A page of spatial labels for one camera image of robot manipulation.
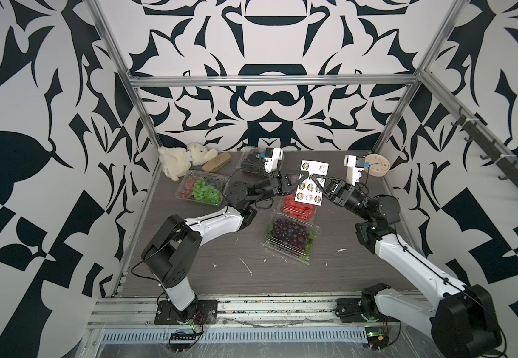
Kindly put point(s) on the black controller board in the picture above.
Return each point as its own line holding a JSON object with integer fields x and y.
{"x": 180, "y": 341}
{"x": 377, "y": 339}

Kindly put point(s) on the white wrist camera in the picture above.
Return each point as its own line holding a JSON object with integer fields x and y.
{"x": 271, "y": 158}
{"x": 355, "y": 165}

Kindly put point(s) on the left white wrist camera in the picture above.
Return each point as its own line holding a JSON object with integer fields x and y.
{"x": 271, "y": 158}

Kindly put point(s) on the strawberry clamshell box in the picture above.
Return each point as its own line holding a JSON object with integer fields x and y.
{"x": 297, "y": 210}

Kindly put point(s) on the white plush toy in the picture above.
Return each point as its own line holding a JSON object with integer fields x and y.
{"x": 176, "y": 162}

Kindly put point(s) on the white fruit sticker sheet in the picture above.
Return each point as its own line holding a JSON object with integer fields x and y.
{"x": 307, "y": 192}

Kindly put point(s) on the left black controller board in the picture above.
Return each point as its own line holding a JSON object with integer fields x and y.
{"x": 180, "y": 341}

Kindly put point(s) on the empty stacked clamshell boxes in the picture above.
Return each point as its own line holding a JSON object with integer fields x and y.
{"x": 252, "y": 162}

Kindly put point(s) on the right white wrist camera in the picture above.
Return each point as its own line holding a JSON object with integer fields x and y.
{"x": 355, "y": 165}

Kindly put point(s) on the purple grape clamshell box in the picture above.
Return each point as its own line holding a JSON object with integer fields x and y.
{"x": 291, "y": 237}

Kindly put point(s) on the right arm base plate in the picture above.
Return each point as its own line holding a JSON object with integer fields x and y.
{"x": 360, "y": 310}

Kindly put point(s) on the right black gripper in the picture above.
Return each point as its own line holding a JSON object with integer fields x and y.
{"x": 341, "y": 194}

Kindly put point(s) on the green grape clamshell box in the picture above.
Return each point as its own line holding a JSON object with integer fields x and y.
{"x": 202, "y": 187}

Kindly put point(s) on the beige alarm clock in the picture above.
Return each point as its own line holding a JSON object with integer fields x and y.
{"x": 378, "y": 165}

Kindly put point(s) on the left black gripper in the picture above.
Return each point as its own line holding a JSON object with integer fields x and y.
{"x": 277, "y": 183}

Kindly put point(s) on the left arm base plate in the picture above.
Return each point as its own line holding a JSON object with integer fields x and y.
{"x": 197, "y": 313}

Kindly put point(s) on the right black controller board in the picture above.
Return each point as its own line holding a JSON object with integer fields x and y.
{"x": 377, "y": 339}

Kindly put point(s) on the black wall hook rail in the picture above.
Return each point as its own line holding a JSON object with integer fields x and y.
{"x": 494, "y": 150}

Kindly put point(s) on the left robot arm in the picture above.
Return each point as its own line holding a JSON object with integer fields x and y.
{"x": 170, "y": 254}

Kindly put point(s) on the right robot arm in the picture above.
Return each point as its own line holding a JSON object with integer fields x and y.
{"x": 460, "y": 319}

